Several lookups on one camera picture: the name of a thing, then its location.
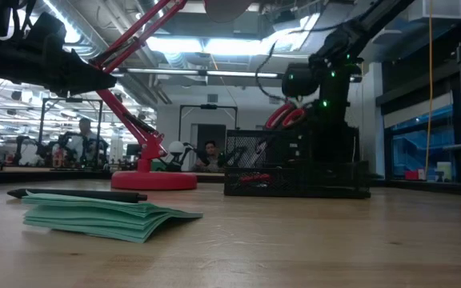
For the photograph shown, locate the black background station frame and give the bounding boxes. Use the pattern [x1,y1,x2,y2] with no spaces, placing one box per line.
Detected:
[40,97,104,171]
[178,103,239,173]

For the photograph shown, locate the green sticky note pad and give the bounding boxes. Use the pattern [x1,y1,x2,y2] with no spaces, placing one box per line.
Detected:
[21,190,204,244]

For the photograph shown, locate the yellow hanging cable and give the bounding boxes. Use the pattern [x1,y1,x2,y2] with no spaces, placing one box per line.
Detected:
[424,0,434,178]

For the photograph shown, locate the black marker pen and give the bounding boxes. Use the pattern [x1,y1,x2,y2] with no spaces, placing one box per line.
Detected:
[7,187,148,203]

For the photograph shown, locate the red eraser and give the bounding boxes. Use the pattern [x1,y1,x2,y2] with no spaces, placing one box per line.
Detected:
[239,172,275,186]

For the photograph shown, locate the red-handled scissors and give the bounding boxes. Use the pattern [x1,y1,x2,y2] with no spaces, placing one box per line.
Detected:
[252,100,308,165]

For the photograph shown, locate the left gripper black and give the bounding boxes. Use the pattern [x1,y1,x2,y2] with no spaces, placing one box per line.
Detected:
[14,11,118,97]

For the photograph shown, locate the black aluminium table frame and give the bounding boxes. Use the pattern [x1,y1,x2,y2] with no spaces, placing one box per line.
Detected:
[0,167,461,198]

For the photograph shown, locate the long ceiling light strip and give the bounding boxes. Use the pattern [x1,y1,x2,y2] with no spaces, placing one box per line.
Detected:
[110,66,291,80]

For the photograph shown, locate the person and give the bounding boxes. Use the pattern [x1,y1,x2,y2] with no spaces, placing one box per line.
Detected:
[68,117,110,169]
[192,139,226,174]

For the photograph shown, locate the black mesh desk organizer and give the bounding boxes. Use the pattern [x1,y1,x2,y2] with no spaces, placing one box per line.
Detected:
[222,123,372,200]

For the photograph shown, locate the red desk lamp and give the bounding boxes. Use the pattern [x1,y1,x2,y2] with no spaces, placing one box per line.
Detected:
[88,0,255,192]

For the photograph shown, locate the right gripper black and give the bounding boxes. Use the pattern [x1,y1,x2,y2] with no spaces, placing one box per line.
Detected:
[314,90,355,126]

